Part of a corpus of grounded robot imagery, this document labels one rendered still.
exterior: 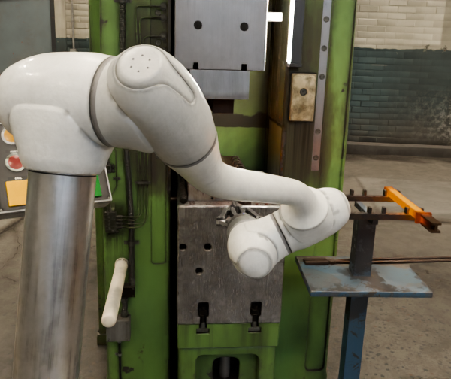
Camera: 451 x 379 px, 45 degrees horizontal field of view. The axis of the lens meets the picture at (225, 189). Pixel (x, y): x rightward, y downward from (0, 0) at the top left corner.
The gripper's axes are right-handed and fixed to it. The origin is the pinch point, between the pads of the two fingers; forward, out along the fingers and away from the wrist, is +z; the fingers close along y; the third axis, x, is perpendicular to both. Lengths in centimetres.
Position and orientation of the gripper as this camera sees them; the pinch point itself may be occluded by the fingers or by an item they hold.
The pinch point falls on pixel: (234, 207)
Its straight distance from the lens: 155.0
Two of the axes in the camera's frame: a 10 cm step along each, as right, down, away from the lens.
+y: 10.0, 0.1, 1.0
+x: 0.3, -9.7, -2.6
